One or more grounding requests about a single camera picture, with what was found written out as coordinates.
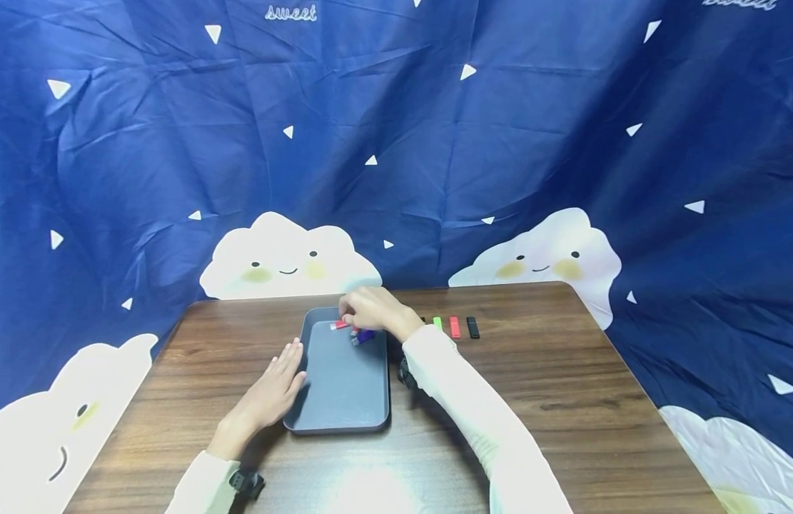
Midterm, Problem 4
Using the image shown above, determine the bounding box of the person's right hand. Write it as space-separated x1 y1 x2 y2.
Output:
338 286 427 344

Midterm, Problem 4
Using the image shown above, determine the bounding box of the person's left hand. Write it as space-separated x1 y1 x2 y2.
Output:
231 338 308 435

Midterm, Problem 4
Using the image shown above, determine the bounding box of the person's left forearm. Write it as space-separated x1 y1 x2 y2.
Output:
165 414 260 514

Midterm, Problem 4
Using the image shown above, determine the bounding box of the person's right forearm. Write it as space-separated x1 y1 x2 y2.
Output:
401 323 575 514

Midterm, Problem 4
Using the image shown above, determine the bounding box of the grey rectangular tray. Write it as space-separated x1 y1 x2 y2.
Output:
283 307 391 435

